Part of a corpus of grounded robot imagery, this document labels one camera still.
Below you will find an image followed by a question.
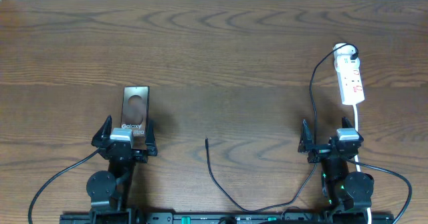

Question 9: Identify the black USB charging cable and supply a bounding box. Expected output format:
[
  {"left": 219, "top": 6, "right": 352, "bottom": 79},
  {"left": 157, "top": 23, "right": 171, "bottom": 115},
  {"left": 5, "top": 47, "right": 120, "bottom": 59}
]
[{"left": 205, "top": 43, "right": 360, "bottom": 213}]

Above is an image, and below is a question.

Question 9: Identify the black left camera cable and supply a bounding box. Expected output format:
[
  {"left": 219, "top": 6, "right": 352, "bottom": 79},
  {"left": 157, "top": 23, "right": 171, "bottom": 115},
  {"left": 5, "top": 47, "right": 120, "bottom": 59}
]
[{"left": 27, "top": 148, "right": 101, "bottom": 224}]

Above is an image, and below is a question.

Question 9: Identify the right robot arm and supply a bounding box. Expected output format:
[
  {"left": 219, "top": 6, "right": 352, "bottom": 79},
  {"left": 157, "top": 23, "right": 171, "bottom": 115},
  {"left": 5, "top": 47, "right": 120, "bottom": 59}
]
[{"left": 298, "top": 117, "right": 374, "bottom": 223}]

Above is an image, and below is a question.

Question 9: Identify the black camera cable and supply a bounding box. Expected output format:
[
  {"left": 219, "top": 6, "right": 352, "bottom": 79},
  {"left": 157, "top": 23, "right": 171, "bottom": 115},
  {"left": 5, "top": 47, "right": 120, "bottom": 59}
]
[
  {"left": 340, "top": 152, "right": 413, "bottom": 224},
  {"left": 27, "top": 148, "right": 101, "bottom": 224}
]

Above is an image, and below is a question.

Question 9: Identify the white USB charger plug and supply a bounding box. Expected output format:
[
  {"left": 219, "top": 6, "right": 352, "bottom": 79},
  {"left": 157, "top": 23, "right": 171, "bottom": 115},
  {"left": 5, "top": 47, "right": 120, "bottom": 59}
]
[{"left": 333, "top": 43, "right": 359, "bottom": 60}]

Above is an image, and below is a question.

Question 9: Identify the bronze Galaxy smartphone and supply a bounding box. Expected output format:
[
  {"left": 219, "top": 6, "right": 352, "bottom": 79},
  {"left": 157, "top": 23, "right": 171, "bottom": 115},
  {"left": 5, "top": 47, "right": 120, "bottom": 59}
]
[{"left": 120, "top": 86, "right": 150, "bottom": 138}]

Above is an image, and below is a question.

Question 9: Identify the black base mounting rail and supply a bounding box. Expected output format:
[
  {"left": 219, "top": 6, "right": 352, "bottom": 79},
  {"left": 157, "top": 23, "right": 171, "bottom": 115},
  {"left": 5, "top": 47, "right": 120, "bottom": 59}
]
[{"left": 59, "top": 211, "right": 395, "bottom": 224}]

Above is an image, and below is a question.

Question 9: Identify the white power strip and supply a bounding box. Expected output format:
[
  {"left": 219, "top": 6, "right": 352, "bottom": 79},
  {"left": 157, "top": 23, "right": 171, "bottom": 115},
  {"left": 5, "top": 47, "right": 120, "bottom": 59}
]
[{"left": 334, "top": 55, "right": 365, "bottom": 106}]

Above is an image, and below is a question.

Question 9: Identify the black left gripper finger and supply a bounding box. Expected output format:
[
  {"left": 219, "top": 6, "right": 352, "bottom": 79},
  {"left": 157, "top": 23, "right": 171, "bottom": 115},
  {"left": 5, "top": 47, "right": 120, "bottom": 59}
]
[
  {"left": 91, "top": 115, "right": 112, "bottom": 148},
  {"left": 144, "top": 120, "right": 158, "bottom": 156}
]

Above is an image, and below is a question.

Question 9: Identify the black right camera cable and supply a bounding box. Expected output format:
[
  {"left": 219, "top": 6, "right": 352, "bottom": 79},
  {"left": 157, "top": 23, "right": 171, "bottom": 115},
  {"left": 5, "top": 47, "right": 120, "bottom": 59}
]
[{"left": 340, "top": 152, "right": 413, "bottom": 224}]

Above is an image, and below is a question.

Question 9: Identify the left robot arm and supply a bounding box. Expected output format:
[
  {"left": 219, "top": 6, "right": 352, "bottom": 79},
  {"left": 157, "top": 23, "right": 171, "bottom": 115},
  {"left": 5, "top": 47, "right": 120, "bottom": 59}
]
[{"left": 86, "top": 116, "right": 158, "bottom": 223}]

